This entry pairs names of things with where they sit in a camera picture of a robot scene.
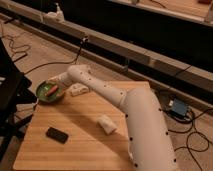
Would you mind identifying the blue control box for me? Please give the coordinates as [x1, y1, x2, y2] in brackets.
[169, 99, 188, 119]

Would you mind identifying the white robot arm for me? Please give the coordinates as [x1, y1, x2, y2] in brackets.
[47, 65, 180, 171]

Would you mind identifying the black cable bundle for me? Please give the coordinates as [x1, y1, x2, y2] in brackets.
[160, 108, 213, 171]

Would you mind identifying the black floor cable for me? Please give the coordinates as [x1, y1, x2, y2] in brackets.
[23, 35, 90, 76]

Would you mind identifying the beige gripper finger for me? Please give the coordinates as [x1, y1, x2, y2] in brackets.
[45, 83, 61, 98]

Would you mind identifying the green ceramic bowl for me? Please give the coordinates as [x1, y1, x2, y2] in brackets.
[36, 81, 64, 104]

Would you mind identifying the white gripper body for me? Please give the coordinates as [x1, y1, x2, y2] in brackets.
[47, 73, 71, 90]

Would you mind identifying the black smartphone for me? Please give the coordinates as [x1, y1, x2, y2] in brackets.
[46, 127, 68, 144]

